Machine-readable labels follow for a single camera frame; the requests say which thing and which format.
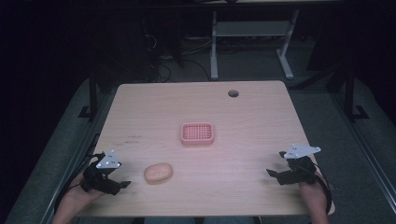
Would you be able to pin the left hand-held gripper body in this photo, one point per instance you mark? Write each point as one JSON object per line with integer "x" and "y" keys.
{"x": 102, "y": 182}

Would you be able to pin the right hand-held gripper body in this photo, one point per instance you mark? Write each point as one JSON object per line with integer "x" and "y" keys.
{"x": 299, "y": 169}

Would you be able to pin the potato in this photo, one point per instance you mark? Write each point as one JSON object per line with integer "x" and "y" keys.
{"x": 158, "y": 173}

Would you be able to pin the pink soap dish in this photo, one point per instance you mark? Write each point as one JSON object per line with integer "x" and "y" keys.
{"x": 197, "y": 133}

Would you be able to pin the person's right hand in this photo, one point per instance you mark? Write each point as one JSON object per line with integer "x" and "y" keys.
{"x": 311, "y": 189}

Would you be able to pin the person's left hand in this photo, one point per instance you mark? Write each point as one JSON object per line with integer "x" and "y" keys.
{"x": 81, "y": 195}

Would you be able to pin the black metal stand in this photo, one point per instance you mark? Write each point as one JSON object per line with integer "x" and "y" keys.
{"x": 350, "y": 93}
{"x": 92, "y": 93}

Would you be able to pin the grey metal rail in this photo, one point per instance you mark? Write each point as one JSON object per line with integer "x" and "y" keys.
{"x": 74, "y": 152}
{"x": 364, "y": 146}

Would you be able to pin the white metal desk frame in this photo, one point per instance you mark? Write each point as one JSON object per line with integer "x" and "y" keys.
{"x": 252, "y": 29}

